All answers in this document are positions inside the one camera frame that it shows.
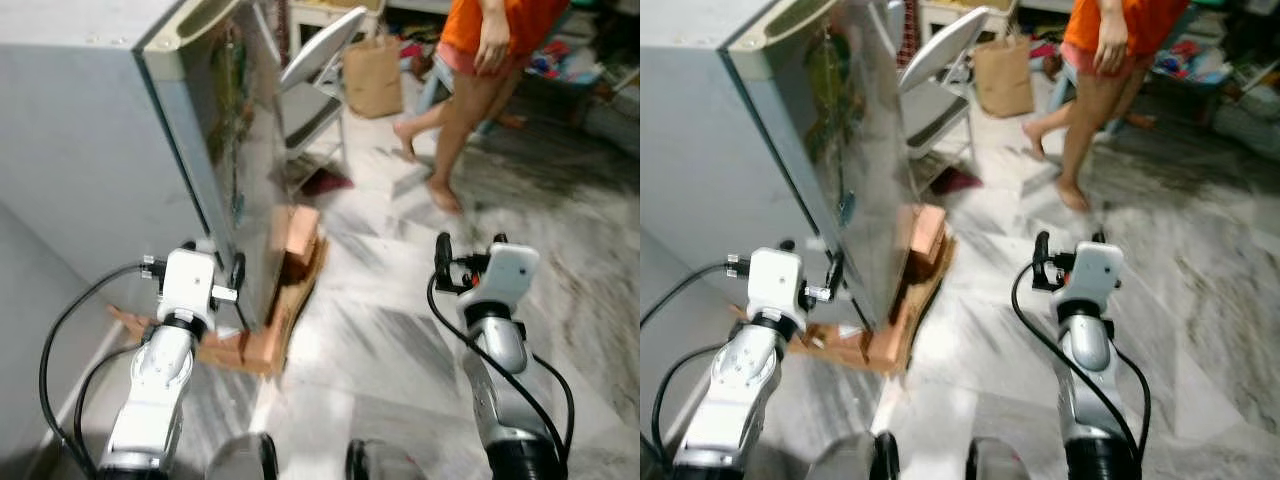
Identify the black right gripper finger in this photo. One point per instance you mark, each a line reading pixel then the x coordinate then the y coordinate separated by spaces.
pixel 442 260
pixel 1041 258

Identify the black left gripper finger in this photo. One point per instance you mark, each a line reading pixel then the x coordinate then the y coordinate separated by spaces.
pixel 238 275
pixel 836 272

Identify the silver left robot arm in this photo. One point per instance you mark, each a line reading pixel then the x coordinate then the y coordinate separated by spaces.
pixel 740 380
pixel 160 380

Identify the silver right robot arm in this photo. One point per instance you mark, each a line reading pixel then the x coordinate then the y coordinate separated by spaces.
pixel 500 350
pixel 1090 350

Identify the glossy fridge door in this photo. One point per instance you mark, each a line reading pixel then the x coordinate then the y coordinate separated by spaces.
pixel 235 150
pixel 860 170

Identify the grey single-door fridge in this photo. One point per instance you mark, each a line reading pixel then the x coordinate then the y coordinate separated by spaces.
pixel 90 140
pixel 700 140

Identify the orange brick stack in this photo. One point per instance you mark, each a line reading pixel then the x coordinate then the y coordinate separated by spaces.
pixel 928 240
pixel 298 240
pixel 865 350
pixel 255 350

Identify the maroon cloth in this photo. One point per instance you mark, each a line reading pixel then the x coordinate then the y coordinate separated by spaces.
pixel 955 180
pixel 328 182

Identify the person in orange shirt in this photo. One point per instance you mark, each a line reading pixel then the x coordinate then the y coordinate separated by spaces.
pixel 470 100
pixel 1095 100

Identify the brown paper bag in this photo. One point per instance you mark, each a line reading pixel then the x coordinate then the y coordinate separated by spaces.
pixel 372 78
pixel 1003 78

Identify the grey folding chair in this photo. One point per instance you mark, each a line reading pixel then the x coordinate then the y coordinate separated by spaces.
pixel 930 110
pixel 315 105

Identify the colourful clutter pile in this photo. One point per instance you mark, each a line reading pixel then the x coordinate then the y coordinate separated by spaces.
pixel 1190 60
pixel 560 60

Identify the white table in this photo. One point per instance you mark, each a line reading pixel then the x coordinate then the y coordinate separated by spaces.
pixel 320 14
pixel 950 14

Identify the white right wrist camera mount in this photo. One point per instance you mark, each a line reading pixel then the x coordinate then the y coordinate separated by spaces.
pixel 1098 272
pixel 512 272

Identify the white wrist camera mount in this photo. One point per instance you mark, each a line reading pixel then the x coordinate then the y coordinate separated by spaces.
pixel 776 280
pixel 1098 272
pixel 512 272
pixel 188 285

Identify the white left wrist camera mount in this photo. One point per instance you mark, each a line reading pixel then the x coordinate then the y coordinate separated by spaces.
pixel 188 285
pixel 776 280

